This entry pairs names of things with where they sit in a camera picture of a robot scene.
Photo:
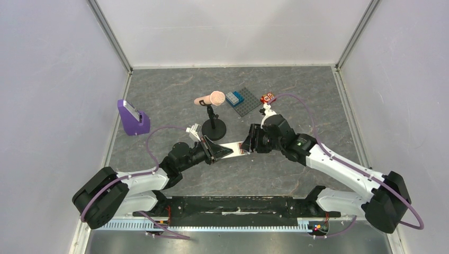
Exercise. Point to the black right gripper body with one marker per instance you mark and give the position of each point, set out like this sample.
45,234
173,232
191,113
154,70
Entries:
253,138

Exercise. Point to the red toy block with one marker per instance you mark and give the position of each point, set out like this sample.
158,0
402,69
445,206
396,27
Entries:
266,98

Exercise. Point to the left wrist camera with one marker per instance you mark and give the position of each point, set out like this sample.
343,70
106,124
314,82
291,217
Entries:
193,132

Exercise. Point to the blue grey lego brick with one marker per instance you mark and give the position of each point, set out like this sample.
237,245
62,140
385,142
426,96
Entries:
234,98

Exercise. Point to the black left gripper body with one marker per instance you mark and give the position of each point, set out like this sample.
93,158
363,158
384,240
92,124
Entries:
201,153

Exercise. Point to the black microphone stand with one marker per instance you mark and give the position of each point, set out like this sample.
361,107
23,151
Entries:
214,128

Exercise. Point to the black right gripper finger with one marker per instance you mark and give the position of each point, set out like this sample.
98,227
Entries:
246,145
251,134

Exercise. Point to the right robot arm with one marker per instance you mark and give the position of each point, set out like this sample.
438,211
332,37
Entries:
381,199

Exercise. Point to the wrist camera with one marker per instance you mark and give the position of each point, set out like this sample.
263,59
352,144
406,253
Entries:
266,112
193,132

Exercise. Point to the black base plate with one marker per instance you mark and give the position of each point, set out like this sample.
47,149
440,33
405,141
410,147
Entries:
238,210

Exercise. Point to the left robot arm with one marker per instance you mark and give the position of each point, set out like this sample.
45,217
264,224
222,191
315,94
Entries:
110,193

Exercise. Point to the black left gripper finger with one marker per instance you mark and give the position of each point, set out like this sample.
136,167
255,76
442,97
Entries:
213,147
220,155

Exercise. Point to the purple phone holder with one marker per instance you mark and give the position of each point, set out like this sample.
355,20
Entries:
134,122

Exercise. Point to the grey lego baseplate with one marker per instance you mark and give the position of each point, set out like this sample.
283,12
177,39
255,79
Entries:
249,103

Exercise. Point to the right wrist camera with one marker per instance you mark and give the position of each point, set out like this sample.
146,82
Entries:
266,112

